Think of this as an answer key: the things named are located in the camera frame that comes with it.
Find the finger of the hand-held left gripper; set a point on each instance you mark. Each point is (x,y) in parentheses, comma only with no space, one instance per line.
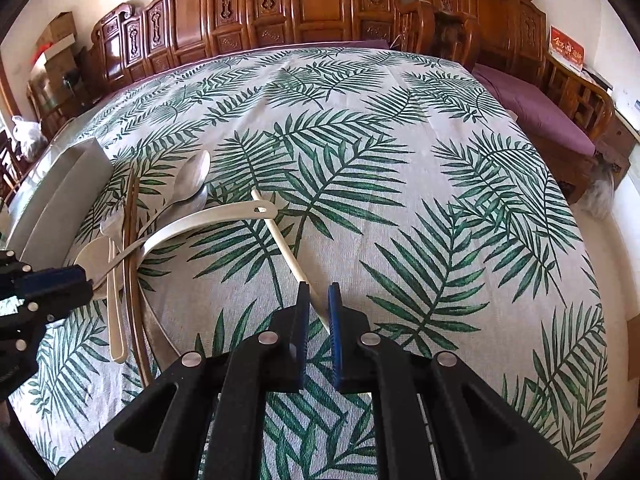
(55,281)
(22,327)

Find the silver metal spoon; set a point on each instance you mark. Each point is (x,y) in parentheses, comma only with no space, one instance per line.
(192,172)

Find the cream chopstick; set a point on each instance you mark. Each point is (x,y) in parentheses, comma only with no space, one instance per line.
(285,250)

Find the grey fluffy duster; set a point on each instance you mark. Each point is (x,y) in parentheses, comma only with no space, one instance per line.
(600,190)

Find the large cream serving spoon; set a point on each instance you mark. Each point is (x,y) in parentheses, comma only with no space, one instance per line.
(200,217)

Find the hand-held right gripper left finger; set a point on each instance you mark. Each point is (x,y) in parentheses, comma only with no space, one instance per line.
(300,332)

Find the purple sofa cushion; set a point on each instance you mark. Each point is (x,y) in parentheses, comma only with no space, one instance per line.
(530,105)

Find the purple bench cushion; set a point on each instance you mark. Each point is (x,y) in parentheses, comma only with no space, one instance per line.
(367,43)

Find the brown wooden chopstick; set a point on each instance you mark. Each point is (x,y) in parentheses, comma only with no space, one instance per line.
(155,340)
(134,285)

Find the carved wooden sofa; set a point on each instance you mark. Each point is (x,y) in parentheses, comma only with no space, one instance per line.
(500,5)

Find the green leaf print tablecloth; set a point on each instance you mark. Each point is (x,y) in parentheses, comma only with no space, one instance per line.
(400,185)

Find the white plastic bag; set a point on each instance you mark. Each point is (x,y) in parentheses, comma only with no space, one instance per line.
(27,132)

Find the wooden armchair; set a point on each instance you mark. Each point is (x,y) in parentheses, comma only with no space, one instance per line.
(415,25)

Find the wooden dining chair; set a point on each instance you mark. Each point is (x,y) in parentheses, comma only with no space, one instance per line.
(7,170)

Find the long carved wooden bench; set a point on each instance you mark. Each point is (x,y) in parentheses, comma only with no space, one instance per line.
(320,0)

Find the cream fork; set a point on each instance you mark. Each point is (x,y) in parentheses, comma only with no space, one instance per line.
(118,320)

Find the grey utensil box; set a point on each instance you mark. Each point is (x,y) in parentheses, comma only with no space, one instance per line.
(65,200)

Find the red sign card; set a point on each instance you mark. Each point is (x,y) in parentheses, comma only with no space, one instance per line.
(565,47)

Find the cardboard box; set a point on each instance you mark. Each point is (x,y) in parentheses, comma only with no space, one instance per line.
(60,27)
(55,62)

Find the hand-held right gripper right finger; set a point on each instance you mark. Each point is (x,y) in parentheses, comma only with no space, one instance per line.
(336,342)

